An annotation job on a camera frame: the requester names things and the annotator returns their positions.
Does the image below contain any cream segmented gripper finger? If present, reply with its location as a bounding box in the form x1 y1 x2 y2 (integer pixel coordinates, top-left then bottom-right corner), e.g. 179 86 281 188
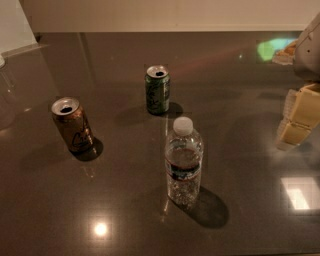
276 83 320 151

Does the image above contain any clear container at left edge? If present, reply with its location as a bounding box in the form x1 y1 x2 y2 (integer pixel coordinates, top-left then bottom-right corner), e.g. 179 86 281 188
0 55 16 130

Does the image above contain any green soda can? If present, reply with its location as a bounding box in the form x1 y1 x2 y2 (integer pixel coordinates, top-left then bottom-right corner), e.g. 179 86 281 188
145 65 170 115

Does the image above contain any orange soda can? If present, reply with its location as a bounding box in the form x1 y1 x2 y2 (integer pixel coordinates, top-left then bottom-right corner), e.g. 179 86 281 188
51 97 94 153

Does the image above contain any clear plastic water bottle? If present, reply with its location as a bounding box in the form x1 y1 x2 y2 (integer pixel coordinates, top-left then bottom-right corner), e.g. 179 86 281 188
164 117 204 208

